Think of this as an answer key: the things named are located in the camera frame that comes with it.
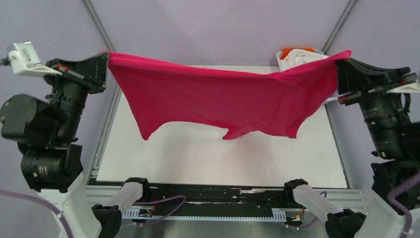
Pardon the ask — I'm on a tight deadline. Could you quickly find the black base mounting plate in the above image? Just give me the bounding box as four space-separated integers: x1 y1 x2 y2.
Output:
139 183 303 218

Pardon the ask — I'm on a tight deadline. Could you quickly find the white slotted cable duct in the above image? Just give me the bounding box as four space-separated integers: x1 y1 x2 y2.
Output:
121 208 287 221

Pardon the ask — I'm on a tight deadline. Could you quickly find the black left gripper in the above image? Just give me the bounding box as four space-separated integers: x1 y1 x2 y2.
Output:
42 49 109 137

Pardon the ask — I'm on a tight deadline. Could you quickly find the orange t-shirt in basket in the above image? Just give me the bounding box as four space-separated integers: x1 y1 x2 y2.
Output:
278 48 316 60

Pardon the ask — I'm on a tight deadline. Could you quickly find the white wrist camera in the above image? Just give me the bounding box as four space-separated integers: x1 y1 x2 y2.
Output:
7 42 62 77
386 73 420 93

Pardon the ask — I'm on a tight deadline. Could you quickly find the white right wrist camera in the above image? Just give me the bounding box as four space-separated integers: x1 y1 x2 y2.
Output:
386 73 420 93

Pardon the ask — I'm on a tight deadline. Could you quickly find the white perforated laundry basket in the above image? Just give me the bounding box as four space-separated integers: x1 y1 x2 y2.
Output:
276 48 339 106

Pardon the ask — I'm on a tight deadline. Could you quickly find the white t-shirt in basket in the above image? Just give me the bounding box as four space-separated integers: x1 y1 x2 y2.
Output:
280 48 330 72

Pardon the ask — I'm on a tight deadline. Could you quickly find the pink t-shirt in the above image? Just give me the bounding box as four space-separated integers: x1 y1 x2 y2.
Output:
108 50 351 140

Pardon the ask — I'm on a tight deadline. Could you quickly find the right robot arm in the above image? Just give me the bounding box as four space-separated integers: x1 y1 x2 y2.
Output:
283 59 420 238

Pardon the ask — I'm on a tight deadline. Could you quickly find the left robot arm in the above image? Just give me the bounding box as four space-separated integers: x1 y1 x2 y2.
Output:
0 50 152 238

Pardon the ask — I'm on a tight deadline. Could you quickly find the aluminium frame rail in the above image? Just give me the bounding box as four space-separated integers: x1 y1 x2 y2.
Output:
69 185 369 213

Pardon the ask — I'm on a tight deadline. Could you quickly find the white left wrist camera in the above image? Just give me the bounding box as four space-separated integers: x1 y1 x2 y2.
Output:
7 42 62 77

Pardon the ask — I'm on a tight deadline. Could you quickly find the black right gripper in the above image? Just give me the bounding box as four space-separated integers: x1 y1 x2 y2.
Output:
333 52 414 152

